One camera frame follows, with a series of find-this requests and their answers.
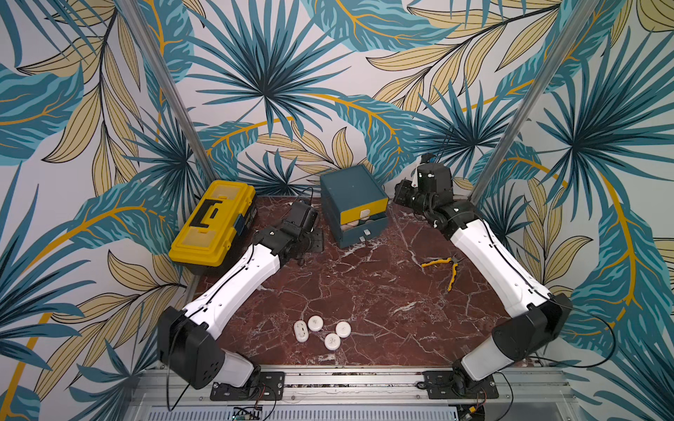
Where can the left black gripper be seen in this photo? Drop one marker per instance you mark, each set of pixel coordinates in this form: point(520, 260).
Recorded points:
point(319, 245)

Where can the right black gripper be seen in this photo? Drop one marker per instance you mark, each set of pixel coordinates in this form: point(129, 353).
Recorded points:
point(403, 191)

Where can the teal drawer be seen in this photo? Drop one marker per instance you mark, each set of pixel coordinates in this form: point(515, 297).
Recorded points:
point(364, 231)

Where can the yellow top drawer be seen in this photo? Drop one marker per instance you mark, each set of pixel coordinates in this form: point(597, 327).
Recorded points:
point(368, 210)

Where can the teal drawer cabinet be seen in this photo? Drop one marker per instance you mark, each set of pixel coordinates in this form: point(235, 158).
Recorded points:
point(346, 188)

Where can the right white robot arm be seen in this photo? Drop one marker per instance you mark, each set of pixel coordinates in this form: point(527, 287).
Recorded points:
point(536, 316)

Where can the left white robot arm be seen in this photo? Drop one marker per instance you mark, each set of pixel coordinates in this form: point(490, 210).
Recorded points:
point(187, 339)

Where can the yellow black toolbox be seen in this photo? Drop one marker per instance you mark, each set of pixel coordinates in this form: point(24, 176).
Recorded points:
point(212, 239)

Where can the white round case upper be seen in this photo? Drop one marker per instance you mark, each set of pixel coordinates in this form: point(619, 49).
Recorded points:
point(315, 323)

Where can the white round case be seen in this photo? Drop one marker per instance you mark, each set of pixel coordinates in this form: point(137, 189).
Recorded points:
point(343, 329)
point(315, 323)
point(332, 341)

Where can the white oval earphone case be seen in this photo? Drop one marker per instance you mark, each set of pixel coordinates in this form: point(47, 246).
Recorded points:
point(301, 331)

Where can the white round case right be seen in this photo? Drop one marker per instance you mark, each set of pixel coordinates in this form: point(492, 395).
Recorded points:
point(343, 329)

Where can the white round case lower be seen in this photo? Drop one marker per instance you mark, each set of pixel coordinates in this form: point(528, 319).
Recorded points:
point(332, 341)

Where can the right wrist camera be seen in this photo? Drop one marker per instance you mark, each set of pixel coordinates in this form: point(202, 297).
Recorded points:
point(433, 177)

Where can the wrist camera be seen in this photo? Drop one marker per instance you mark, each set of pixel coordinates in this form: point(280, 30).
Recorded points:
point(303, 216)
point(433, 177)

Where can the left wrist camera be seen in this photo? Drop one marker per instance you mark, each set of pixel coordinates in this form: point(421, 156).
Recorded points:
point(303, 216)

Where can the yellow handled pliers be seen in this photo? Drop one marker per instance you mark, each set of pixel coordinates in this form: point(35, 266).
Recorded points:
point(454, 263)

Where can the left aluminium frame post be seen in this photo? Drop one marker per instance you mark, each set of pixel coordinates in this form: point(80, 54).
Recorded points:
point(141, 31)

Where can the aluminium frame post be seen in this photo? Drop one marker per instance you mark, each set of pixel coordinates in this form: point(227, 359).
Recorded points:
point(141, 31)
point(550, 66)

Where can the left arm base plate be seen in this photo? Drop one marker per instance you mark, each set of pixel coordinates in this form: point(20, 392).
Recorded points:
point(264, 386)

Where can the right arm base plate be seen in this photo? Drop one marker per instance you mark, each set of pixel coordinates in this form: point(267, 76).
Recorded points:
point(451, 385)

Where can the aluminium front rail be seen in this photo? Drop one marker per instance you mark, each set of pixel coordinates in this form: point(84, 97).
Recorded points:
point(358, 393)

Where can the right aluminium frame post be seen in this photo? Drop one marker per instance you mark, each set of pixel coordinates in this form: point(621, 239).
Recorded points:
point(550, 66)

